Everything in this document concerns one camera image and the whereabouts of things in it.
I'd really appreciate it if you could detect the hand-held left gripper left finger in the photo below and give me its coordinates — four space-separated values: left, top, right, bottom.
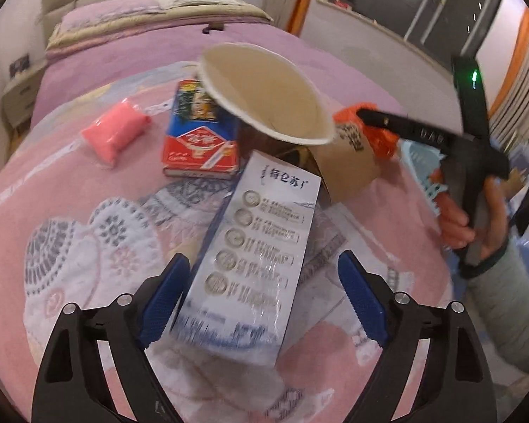
32 253 190 423

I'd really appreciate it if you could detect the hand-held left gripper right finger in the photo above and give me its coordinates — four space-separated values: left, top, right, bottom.
337 250 499 423

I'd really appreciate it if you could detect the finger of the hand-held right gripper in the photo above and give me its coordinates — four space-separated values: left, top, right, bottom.
357 108 464 148

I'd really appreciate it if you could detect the orange wrapper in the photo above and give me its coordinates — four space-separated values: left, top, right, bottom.
333 102 400 160

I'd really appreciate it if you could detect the white printed carton box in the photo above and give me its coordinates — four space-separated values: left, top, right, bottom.
171 150 322 358

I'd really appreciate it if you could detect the person's right forearm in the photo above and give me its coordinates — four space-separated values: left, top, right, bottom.
463 238 529 372

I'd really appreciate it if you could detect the person's right hand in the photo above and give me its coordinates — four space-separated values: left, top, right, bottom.
438 177 511 258

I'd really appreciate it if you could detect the light blue plastic basket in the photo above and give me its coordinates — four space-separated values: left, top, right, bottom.
399 141 451 217

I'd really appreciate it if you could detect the pink printed blanket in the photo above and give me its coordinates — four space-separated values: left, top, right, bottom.
0 62 457 423

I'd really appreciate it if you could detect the orange curtain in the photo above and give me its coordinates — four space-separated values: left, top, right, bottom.
488 9 529 121

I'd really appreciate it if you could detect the dark framed window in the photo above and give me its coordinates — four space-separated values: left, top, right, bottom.
334 0 506 56

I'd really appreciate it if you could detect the brown paper cup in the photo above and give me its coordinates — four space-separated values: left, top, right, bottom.
198 43 380 204

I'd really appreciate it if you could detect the red and blue box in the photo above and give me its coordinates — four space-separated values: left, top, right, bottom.
161 79 241 180

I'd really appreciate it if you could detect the pink tissue packet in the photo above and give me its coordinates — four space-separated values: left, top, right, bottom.
81 100 152 169

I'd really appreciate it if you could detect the white nightstand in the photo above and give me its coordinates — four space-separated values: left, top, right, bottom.
0 59 49 128

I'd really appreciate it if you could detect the bed with purple sheet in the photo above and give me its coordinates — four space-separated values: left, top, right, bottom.
30 0 457 151

